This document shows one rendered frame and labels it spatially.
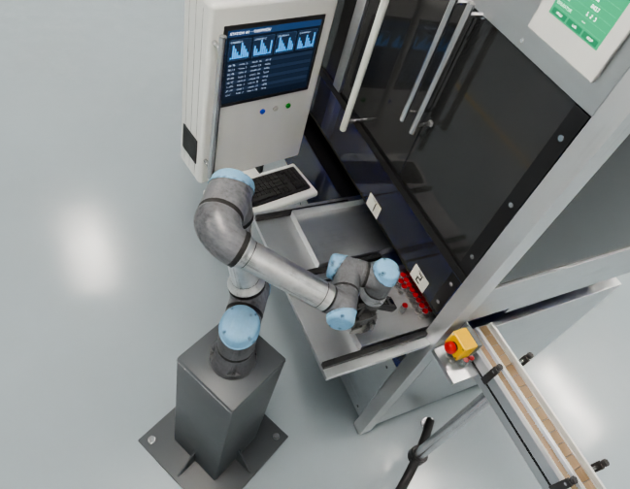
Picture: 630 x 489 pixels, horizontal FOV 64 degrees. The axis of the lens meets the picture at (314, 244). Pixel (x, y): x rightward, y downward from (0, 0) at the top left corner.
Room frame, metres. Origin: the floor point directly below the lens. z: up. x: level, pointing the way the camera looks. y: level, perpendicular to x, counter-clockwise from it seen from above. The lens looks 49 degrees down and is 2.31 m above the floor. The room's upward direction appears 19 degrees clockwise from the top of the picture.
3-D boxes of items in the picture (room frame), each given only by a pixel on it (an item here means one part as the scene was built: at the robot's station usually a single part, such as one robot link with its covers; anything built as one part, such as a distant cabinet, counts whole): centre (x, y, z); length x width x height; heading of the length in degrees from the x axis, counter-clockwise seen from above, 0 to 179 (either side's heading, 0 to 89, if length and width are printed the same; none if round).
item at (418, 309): (1.15, -0.39, 0.90); 0.18 x 0.02 x 0.05; 39
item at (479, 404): (0.94, -0.75, 0.46); 0.09 x 0.09 x 0.77; 39
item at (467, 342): (0.96, -0.55, 0.99); 0.08 x 0.07 x 0.07; 129
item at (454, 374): (0.98, -0.59, 0.87); 0.14 x 0.13 x 0.02; 129
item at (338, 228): (1.35, -0.09, 0.90); 0.34 x 0.26 x 0.04; 129
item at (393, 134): (1.56, -0.05, 1.50); 0.47 x 0.01 x 0.59; 39
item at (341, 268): (0.89, -0.11, 1.21); 0.11 x 0.11 x 0.08; 6
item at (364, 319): (0.92, -0.21, 1.06); 0.09 x 0.08 x 0.12; 129
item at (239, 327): (0.76, 0.13, 0.96); 0.13 x 0.12 x 0.14; 6
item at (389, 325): (1.08, -0.30, 0.90); 0.34 x 0.26 x 0.04; 129
